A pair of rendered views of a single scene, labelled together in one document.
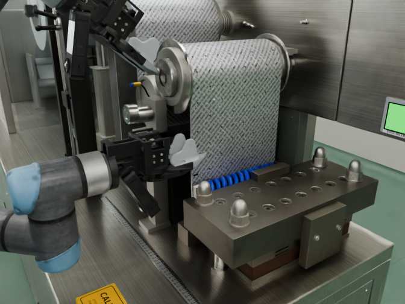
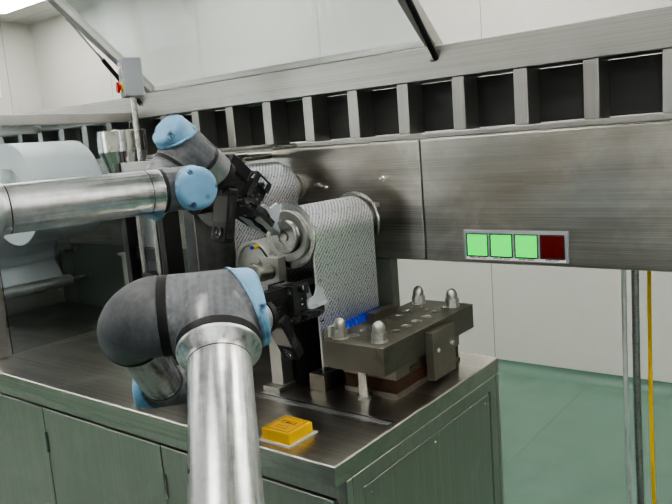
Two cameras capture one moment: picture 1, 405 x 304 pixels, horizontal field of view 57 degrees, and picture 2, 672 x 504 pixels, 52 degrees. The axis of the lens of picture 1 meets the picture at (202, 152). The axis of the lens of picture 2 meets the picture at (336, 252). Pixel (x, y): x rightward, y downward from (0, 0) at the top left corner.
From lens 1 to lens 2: 0.88 m
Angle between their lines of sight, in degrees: 22
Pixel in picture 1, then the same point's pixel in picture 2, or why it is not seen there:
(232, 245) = (382, 354)
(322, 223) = (440, 337)
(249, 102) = (354, 251)
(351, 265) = (469, 374)
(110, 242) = not seen: hidden behind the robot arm
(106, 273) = (266, 419)
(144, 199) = (293, 341)
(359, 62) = (436, 206)
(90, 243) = not seen: hidden behind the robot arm
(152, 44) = (276, 209)
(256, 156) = (364, 302)
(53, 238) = not seen: hidden behind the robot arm
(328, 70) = (411, 217)
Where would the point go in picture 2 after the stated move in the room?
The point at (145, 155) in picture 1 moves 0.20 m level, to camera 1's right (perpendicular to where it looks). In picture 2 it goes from (293, 298) to (383, 285)
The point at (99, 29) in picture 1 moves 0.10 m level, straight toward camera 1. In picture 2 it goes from (243, 200) to (266, 202)
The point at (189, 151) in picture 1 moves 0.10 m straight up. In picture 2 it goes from (319, 296) to (315, 251)
